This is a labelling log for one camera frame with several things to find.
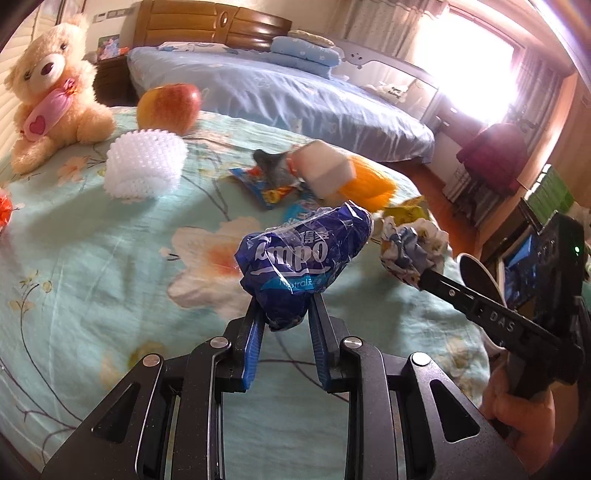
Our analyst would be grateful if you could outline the picture frame on nightstand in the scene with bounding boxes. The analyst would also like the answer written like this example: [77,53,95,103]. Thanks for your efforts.
[96,34,129,61]

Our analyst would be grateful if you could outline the red blue snack bag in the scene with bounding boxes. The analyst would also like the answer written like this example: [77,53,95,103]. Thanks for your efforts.
[229,149,301,209]

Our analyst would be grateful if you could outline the cream teddy bear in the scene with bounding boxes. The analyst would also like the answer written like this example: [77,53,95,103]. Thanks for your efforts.
[4,14,116,175]

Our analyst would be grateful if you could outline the wooden headboard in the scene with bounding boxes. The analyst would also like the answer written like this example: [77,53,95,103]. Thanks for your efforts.
[132,0,293,51]

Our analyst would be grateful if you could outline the yellow snack wrapper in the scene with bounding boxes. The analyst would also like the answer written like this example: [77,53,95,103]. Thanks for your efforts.
[382,196,431,226]

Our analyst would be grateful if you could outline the white foam fruit net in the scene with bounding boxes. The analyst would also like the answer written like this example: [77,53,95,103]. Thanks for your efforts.
[103,129,188,199]

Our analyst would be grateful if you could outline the folded blue blanket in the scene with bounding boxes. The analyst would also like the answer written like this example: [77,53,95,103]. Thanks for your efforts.
[266,36,342,79]

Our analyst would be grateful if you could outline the black desk with screen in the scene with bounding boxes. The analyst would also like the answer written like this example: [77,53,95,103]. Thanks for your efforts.
[482,199,542,309]

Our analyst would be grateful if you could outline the blue bed cover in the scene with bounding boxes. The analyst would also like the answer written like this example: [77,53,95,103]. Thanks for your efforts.
[127,46,435,163]

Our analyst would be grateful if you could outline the green boxes stack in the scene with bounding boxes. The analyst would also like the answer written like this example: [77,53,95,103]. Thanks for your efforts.
[525,164,574,225]

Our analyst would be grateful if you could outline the grey window curtain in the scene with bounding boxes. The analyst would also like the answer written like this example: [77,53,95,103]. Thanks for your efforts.
[328,0,450,65]

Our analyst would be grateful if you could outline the dark wooden nightstand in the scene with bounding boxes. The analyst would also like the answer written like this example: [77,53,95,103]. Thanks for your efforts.
[93,56,137,107]

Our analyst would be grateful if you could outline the white blue paper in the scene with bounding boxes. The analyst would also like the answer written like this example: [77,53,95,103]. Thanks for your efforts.
[380,216,449,288]

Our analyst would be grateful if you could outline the dark red hanging clothes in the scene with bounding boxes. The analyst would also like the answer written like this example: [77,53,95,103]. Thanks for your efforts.
[456,123,529,196]

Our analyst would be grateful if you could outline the white foam block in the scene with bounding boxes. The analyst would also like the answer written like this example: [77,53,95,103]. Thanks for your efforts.
[290,140,356,199]

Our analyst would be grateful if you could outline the orange red plastic flower wrap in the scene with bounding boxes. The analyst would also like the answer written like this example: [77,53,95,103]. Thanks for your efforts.
[0,189,24,233]

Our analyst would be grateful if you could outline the floral teal bed sheet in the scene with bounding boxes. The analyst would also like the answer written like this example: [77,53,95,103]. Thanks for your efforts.
[1,112,490,479]

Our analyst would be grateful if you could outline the blue tissue wrapper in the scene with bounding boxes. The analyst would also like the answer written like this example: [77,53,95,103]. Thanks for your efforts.
[235,201,373,331]

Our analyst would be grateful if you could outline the white baby crib rail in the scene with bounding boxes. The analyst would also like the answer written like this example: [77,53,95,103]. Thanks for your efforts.
[334,39,442,125]

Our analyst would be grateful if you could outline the red yellow apple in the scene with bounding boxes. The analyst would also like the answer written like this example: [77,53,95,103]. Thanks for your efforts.
[136,83,201,136]

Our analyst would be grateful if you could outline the right hand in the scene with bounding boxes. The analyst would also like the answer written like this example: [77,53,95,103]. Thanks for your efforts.
[480,363,556,474]

